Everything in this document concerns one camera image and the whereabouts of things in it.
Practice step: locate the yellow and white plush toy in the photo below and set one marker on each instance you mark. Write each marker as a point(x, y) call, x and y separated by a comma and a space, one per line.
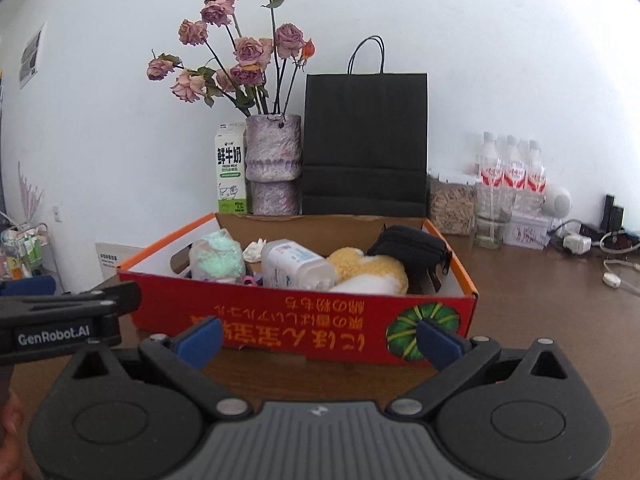
point(370, 270)

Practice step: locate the black upright device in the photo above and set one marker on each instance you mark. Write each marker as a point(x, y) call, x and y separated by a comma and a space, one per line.
point(614, 212)

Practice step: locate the white board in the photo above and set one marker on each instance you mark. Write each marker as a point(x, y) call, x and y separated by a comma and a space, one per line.
point(117, 260)

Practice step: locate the white plug adapter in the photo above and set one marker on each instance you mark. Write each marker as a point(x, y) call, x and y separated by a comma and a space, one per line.
point(576, 244)

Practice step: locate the pink flower wall decal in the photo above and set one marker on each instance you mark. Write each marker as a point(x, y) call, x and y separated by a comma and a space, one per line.
point(30, 195)

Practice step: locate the wall poster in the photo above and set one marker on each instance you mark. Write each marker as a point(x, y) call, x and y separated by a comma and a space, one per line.
point(31, 57)

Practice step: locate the white plastic bottle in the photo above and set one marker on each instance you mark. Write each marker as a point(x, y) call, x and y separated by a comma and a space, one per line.
point(295, 265)

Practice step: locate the red cardboard box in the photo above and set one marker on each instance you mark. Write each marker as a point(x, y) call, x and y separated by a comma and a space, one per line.
point(310, 320)

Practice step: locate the person's left hand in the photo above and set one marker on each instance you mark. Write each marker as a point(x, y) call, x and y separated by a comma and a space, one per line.
point(9, 425)

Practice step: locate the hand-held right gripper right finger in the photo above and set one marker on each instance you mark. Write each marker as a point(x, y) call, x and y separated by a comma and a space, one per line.
point(437, 345)

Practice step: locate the white tissue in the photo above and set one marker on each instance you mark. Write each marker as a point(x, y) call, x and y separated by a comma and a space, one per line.
point(254, 251)

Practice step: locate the black paper bag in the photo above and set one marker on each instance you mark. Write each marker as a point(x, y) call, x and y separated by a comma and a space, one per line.
point(365, 145)

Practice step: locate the clear jar of seeds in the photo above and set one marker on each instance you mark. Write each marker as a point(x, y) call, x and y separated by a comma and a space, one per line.
point(451, 207)

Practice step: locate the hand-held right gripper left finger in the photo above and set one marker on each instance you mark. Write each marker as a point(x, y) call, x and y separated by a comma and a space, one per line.
point(200, 342)

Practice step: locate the purple ceramic vase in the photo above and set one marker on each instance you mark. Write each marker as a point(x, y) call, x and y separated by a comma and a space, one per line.
point(274, 165)

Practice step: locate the white and green milk carton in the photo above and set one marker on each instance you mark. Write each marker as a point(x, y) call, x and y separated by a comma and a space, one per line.
point(231, 170)

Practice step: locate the dark zip pouch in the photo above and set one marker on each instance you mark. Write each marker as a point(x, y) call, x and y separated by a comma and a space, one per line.
point(407, 250)

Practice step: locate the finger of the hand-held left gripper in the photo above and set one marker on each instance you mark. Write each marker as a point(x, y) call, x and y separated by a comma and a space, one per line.
point(30, 286)
point(75, 300)

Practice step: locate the clear plastic bag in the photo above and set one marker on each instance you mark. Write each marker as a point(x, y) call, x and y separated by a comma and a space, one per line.
point(217, 255)

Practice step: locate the white round speaker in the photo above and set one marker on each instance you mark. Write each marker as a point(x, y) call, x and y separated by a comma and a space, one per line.
point(559, 201)

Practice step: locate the bunch of dried roses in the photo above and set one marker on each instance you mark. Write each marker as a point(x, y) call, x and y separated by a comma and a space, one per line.
point(240, 55)

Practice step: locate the white wall socket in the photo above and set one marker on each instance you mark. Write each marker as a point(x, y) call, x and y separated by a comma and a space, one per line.
point(57, 213)

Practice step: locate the white tin box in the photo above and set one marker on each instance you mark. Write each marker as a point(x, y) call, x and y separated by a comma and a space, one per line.
point(525, 232)

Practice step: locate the metal storage cart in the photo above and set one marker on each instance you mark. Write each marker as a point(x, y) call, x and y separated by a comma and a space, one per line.
point(25, 252)

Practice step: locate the red label water bottle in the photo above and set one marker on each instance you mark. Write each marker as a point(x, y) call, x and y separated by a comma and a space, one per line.
point(536, 180)
point(514, 177)
point(490, 175)

